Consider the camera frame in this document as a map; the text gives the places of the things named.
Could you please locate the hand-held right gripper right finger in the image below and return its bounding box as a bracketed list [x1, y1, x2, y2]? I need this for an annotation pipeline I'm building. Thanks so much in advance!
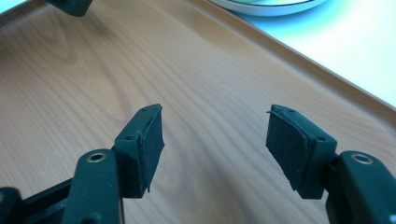
[265, 104, 396, 224]

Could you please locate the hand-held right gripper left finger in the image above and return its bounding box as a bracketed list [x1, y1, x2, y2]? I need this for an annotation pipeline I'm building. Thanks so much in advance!
[61, 104, 165, 224]

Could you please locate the wooden tray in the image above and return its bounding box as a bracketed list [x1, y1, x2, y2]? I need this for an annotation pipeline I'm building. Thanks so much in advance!
[0, 0, 396, 224]

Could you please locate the white plate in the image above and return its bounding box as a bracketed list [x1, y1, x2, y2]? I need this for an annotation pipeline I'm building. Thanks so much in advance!
[208, 0, 328, 18]

